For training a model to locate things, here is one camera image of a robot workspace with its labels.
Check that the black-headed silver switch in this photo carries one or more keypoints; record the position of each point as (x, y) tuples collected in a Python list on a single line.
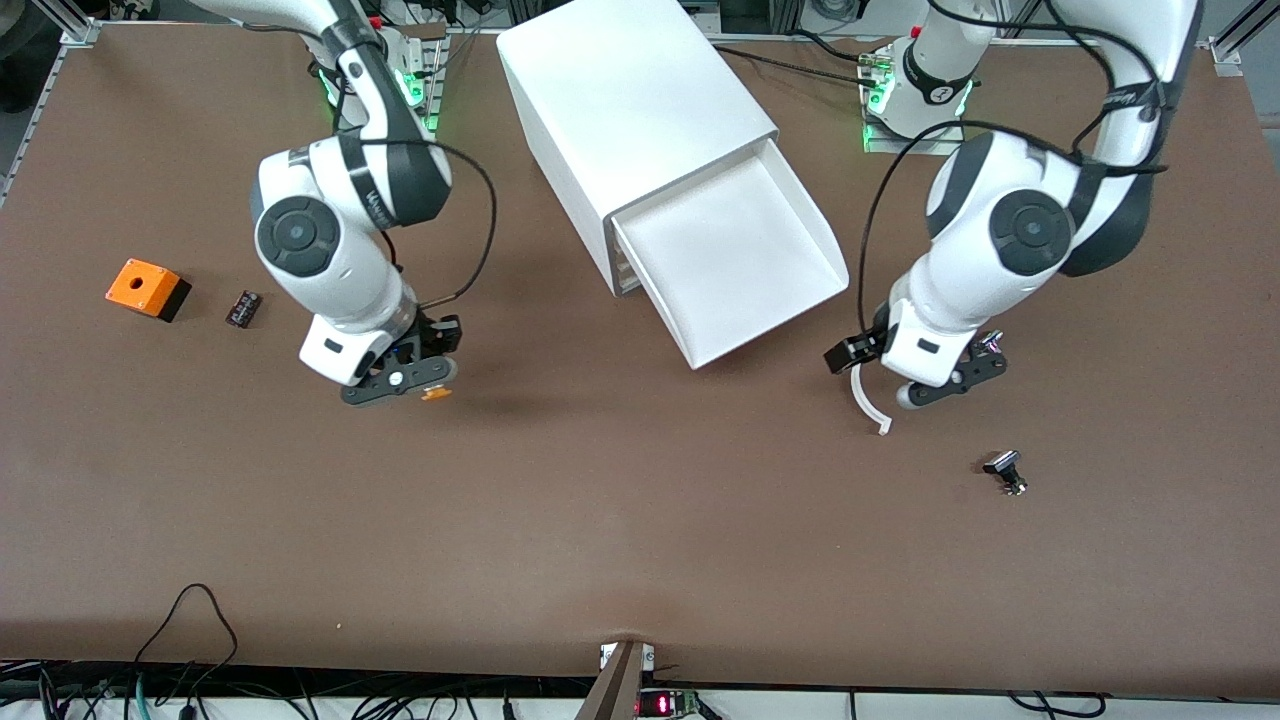
[(1003, 465)]

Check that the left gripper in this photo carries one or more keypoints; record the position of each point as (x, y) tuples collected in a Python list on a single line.
[(862, 349)]

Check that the orange push button switch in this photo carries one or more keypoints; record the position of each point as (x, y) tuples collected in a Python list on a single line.
[(437, 393)]

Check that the brown camera mount post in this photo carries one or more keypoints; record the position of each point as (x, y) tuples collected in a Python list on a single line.
[(612, 690)]

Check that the orange box with black base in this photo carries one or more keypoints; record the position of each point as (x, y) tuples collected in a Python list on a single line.
[(140, 285)]

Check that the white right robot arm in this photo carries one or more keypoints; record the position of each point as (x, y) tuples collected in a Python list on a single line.
[(320, 240)]

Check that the small black contact block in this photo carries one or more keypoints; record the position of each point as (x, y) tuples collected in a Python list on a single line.
[(243, 308)]

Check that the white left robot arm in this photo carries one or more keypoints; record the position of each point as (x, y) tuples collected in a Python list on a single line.
[(1020, 230)]

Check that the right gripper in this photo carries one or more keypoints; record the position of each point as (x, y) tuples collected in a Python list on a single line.
[(437, 333)]

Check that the device with red LED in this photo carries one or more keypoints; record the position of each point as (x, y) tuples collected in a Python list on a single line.
[(665, 705)]

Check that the upper metal bolt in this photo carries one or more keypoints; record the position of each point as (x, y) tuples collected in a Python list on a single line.
[(994, 342)]

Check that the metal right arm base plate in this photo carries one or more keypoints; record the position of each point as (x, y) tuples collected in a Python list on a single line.
[(432, 90)]

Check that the aluminium frame rail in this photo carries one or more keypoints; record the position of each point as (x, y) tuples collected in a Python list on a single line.
[(40, 110)]

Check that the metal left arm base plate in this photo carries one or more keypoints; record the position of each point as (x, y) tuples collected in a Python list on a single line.
[(915, 147)]

